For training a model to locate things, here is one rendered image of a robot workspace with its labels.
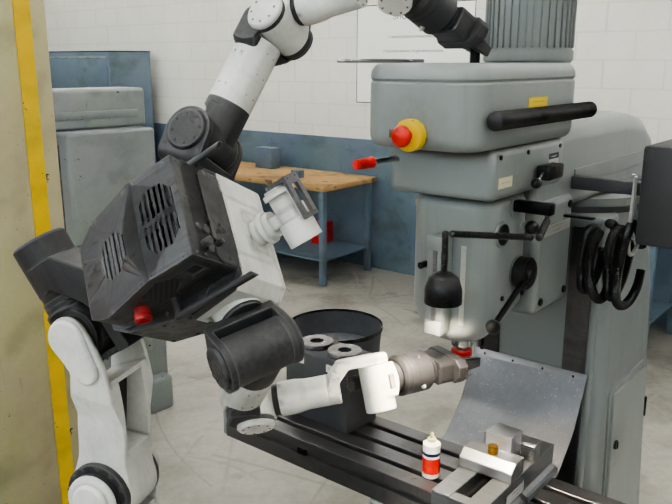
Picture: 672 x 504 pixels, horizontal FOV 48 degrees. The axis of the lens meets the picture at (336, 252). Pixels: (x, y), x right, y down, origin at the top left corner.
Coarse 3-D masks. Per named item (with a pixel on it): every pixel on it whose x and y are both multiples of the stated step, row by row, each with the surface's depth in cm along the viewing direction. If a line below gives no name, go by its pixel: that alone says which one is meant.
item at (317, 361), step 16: (320, 336) 206; (320, 352) 198; (336, 352) 195; (352, 352) 195; (368, 352) 198; (288, 368) 204; (304, 368) 199; (320, 368) 195; (352, 400) 193; (304, 416) 203; (320, 416) 199; (336, 416) 194; (352, 416) 194; (368, 416) 199
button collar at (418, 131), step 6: (402, 120) 139; (408, 120) 138; (414, 120) 138; (396, 126) 140; (408, 126) 138; (414, 126) 137; (420, 126) 137; (414, 132) 138; (420, 132) 137; (414, 138) 138; (420, 138) 137; (408, 144) 139; (414, 144) 138; (420, 144) 138; (408, 150) 139; (414, 150) 139
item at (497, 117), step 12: (528, 108) 142; (540, 108) 145; (552, 108) 148; (564, 108) 153; (576, 108) 157; (588, 108) 162; (492, 120) 133; (504, 120) 132; (516, 120) 135; (528, 120) 140; (540, 120) 144; (552, 120) 149; (564, 120) 154
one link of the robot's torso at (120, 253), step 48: (144, 192) 129; (192, 192) 129; (240, 192) 143; (96, 240) 138; (144, 240) 127; (192, 240) 122; (240, 240) 135; (96, 288) 136; (144, 288) 126; (192, 288) 131; (240, 288) 130; (144, 336) 143; (192, 336) 147
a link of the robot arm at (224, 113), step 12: (216, 96) 147; (216, 108) 147; (228, 108) 147; (240, 108) 148; (216, 120) 146; (228, 120) 147; (240, 120) 148; (216, 132) 144; (228, 132) 147; (240, 132) 150; (228, 144) 148; (216, 156) 147; (228, 156) 149
